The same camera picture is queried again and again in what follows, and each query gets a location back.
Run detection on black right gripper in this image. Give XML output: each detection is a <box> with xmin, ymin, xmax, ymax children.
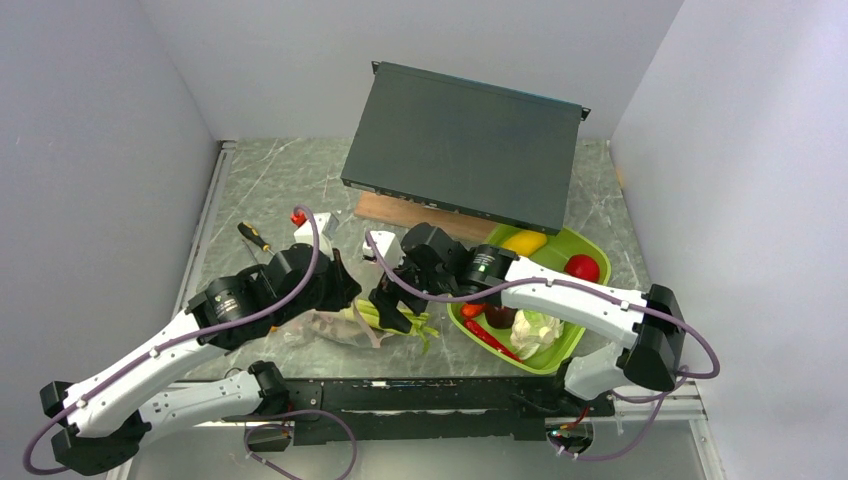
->
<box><xmin>369</xmin><ymin>248</ymin><xmax>452</xmax><ymax>334</ymax></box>

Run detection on green celery stalks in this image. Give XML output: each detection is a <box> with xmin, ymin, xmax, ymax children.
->
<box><xmin>331</xmin><ymin>299</ymin><xmax>441</xmax><ymax>355</ymax></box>

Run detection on clear zip top bag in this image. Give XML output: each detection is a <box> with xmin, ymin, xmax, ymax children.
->
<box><xmin>277</xmin><ymin>305</ymin><xmax>393</xmax><ymax>349</ymax></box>

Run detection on red tomato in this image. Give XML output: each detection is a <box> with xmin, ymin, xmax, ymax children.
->
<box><xmin>563</xmin><ymin>254</ymin><xmax>601</xmax><ymax>283</ymax></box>

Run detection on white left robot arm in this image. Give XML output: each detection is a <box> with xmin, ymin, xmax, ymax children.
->
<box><xmin>40</xmin><ymin>243</ymin><xmax>362</xmax><ymax>476</ymax></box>

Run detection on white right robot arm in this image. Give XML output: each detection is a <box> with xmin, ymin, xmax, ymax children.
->
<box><xmin>365</xmin><ymin>223</ymin><xmax>686</xmax><ymax>415</ymax></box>

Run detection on long red chili pepper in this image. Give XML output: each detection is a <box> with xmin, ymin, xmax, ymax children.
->
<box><xmin>464</xmin><ymin>318</ymin><xmax>523</xmax><ymax>363</ymax></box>

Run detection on wooden block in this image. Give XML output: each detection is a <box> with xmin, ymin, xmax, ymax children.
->
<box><xmin>354</xmin><ymin>192</ymin><xmax>498</xmax><ymax>242</ymax></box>

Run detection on dark purple eggplant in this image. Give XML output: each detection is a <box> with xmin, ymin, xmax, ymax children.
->
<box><xmin>484</xmin><ymin>304</ymin><xmax>517</xmax><ymax>330</ymax></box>

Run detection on black yellow screwdriver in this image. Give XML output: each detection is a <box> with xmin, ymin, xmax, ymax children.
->
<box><xmin>237</xmin><ymin>221</ymin><xmax>273</xmax><ymax>255</ymax></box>
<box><xmin>241</xmin><ymin>239</ymin><xmax>276</xmax><ymax>301</ymax></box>

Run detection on white cauliflower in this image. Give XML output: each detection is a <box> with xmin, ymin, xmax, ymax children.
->
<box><xmin>510</xmin><ymin>309</ymin><xmax>564</xmax><ymax>360</ymax></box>

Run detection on yellow bell pepper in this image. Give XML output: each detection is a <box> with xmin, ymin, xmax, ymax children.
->
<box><xmin>501</xmin><ymin>230</ymin><xmax>548</xmax><ymax>257</ymax></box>

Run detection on green plastic tray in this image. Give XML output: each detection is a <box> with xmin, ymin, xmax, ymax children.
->
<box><xmin>448</xmin><ymin>228</ymin><xmax>622</xmax><ymax>375</ymax></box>

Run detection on dark rack server chassis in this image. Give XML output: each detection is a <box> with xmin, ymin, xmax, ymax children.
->
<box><xmin>341</xmin><ymin>61</ymin><xmax>590</xmax><ymax>234</ymax></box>

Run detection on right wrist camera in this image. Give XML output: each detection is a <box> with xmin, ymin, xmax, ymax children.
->
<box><xmin>362</xmin><ymin>230</ymin><xmax>404</xmax><ymax>269</ymax></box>

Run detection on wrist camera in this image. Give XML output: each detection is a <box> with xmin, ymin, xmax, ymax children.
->
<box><xmin>362</xmin><ymin>230</ymin><xmax>404</xmax><ymax>269</ymax></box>
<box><xmin>290</xmin><ymin>212</ymin><xmax>339</xmax><ymax>258</ymax></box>

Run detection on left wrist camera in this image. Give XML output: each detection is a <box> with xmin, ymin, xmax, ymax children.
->
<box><xmin>290</xmin><ymin>212</ymin><xmax>339</xmax><ymax>258</ymax></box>

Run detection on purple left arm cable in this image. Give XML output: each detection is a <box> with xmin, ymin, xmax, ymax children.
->
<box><xmin>23</xmin><ymin>205</ymin><xmax>322</xmax><ymax>477</ymax></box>

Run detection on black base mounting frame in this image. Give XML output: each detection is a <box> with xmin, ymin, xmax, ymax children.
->
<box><xmin>248</xmin><ymin>376</ymin><xmax>615</xmax><ymax>446</ymax></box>

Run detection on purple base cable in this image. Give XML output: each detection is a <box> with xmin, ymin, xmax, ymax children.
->
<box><xmin>242</xmin><ymin>408</ymin><xmax>362</xmax><ymax>480</ymax></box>

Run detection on aluminium rail left edge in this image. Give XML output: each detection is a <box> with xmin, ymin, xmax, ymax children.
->
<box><xmin>172</xmin><ymin>140</ymin><xmax>238</xmax><ymax>316</ymax></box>

